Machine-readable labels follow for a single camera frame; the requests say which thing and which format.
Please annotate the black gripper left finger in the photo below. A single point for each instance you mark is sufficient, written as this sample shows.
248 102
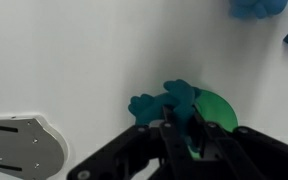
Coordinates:
144 150

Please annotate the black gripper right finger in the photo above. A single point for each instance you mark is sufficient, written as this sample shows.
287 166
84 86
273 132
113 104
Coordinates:
250 153

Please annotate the teal animal toy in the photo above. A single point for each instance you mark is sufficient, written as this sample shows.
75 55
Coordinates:
180 95

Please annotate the light blue animal toy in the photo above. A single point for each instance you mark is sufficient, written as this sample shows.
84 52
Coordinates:
257 7

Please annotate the green round plate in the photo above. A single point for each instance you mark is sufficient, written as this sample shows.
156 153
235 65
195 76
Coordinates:
217 110

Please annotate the silver metal mounting plate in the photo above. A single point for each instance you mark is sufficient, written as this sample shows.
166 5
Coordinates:
20 150

